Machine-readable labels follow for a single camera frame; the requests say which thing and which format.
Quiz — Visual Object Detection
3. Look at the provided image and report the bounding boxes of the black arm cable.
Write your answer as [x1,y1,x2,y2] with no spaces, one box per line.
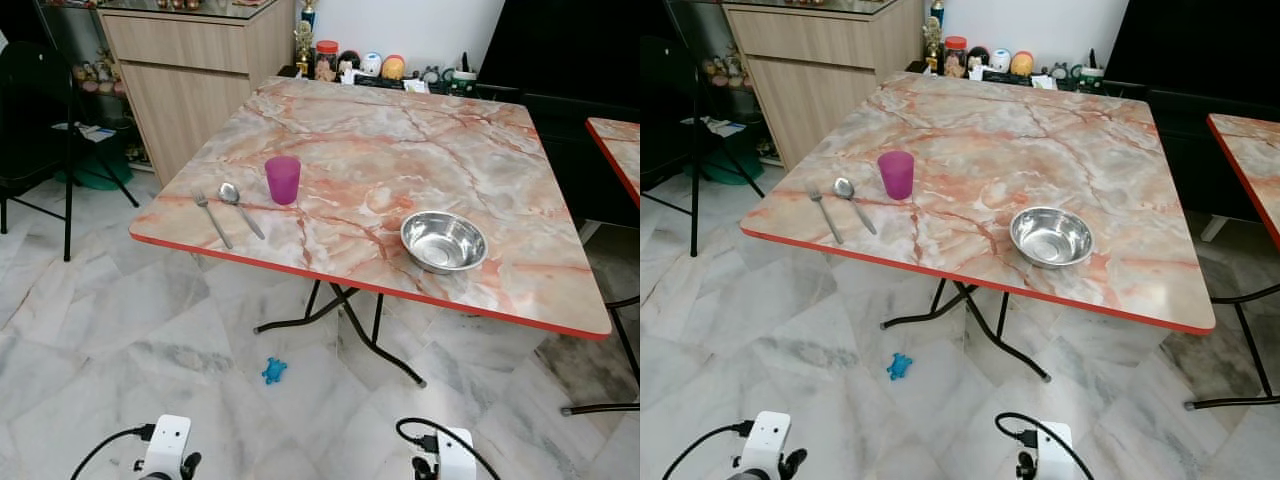
[396,417,501,480]
[995,412,1101,480]
[70,424,158,480]
[661,421,754,480]

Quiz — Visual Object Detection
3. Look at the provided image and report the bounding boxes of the metal fork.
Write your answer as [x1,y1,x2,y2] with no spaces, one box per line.
[806,185,846,246]
[192,192,234,251]

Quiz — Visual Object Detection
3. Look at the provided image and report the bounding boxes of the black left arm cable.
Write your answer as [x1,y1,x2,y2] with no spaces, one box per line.
[661,421,754,480]
[70,424,158,480]

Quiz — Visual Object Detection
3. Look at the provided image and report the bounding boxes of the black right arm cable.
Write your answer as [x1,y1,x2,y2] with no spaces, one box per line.
[396,417,501,480]
[995,412,1101,480]

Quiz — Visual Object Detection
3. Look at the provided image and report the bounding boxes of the black folding table legs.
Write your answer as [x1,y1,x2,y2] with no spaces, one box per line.
[880,278,1053,383]
[253,278,428,389]

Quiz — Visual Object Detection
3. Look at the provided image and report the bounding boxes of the stainless steel bowl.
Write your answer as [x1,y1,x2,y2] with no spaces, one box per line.
[1009,206,1095,269]
[400,210,489,274]

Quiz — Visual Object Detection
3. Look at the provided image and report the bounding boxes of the purple plastic cup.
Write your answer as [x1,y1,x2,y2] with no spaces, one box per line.
[265,155,302,206]
[878,150,916,201]

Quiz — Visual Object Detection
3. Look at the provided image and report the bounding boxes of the metal spoon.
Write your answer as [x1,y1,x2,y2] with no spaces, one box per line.
[218,182,267,242]
[833,177,879,237]

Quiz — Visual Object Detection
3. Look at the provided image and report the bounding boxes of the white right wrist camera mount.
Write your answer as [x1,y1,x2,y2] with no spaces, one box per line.
[1034,422,1076,480]
[432,428,477,480]

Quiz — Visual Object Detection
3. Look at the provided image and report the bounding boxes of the green plastic basin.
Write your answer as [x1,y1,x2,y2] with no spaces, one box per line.
[55,150,136,191]
[700,150,766,186]

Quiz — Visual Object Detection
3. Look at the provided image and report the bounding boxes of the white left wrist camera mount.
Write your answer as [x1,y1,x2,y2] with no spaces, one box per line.
[140,415,193,480]
[742,411,793,477]

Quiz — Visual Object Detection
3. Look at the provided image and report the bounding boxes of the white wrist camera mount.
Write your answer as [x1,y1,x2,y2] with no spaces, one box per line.
[432,428,477,480]
[140,415,193,480]
[1034,422,1076,480]
[742,411,793,477]

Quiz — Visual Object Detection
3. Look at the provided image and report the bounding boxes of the glass display shelf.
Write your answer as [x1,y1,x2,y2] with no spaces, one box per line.
[40,0,129,166]
[665,0,761,161]

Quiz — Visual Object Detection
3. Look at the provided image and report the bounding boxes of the light wooden cabinet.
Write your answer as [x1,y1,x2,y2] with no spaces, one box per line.
[722,0,926,171]
[100,0,296,186]

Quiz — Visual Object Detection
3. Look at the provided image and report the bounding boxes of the golden figurine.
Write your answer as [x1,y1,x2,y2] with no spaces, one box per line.
[922,17,944,73]
[293,20,315,76]

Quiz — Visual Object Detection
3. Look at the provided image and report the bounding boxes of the black television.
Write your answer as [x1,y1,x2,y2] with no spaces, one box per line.
[1105,0,1280,96]
[475,0,641,101]

